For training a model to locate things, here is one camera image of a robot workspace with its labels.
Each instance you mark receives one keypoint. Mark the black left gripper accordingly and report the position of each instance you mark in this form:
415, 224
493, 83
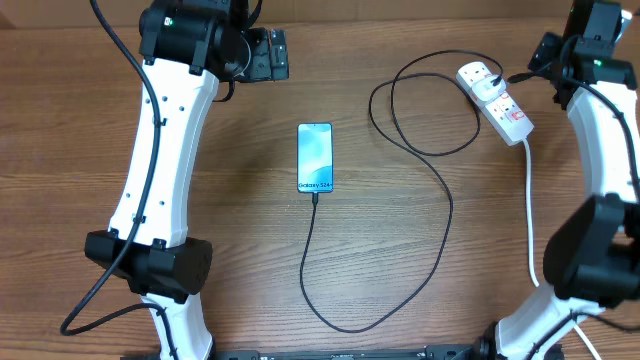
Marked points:
269, 65

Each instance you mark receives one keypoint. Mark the white charger adapter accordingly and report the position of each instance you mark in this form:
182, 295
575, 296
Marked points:
488, 88

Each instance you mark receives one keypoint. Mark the white power strip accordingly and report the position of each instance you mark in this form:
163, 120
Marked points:
503, 113

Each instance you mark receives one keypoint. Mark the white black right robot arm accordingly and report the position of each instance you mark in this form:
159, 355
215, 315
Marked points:
591, 264

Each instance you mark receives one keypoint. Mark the blue smartphone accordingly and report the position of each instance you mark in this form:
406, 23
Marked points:
315, 158

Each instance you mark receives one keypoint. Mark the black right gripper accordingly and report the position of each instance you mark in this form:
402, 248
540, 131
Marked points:
544, 51

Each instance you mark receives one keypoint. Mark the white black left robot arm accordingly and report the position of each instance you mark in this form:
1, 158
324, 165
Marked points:
187, 50

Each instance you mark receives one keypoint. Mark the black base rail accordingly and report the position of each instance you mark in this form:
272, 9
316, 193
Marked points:
431, 352

